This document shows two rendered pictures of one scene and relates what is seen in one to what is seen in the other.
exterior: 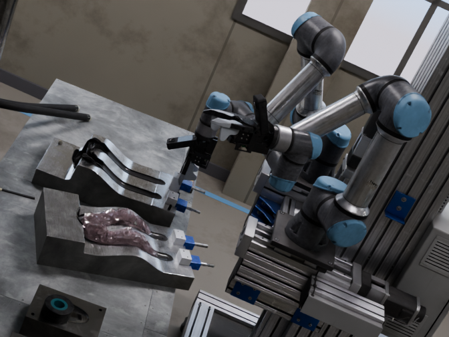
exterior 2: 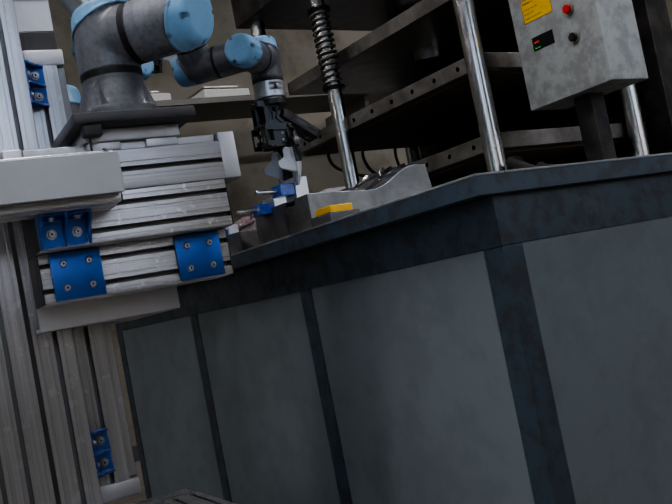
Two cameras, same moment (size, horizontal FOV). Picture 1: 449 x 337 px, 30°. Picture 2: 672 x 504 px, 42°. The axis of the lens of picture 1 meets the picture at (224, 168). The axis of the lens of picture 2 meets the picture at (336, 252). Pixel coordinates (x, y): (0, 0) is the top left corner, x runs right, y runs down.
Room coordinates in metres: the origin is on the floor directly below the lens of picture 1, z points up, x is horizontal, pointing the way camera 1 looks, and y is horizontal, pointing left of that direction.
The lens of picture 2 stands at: (4.63, -0.75, 0.64)
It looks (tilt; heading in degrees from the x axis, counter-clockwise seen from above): 3 degrees up; 153
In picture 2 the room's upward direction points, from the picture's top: 11 degrees counter-clockwise
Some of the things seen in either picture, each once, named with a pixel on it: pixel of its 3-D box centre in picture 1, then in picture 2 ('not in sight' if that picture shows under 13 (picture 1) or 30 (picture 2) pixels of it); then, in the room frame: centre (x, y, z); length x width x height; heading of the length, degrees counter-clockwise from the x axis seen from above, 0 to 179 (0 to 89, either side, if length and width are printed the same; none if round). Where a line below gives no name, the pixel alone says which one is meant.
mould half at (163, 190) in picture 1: (112, 176); (362, 203); (2.62, 0.35, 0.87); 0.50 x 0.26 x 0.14; 98
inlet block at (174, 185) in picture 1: (188, 186); (279, 191); (2.71, 0.09, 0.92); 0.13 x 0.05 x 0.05; 98
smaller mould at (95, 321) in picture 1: (63, 321); not in sight; (1.83, 0.22, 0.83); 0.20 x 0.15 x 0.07; 98
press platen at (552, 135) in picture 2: not in sight; (463, 172); (1.91, 1.19, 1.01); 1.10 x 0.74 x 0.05; 8
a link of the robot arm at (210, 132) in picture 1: (206, 128); (270, 92); (2.71, 0.12, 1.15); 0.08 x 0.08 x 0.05
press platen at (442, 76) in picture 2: not in sight; (449, 107); (1.91, 1.19, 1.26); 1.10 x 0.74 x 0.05; 8
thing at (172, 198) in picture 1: (183, 206); (259, 210); (2.60, 0.08, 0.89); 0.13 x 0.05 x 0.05; 98
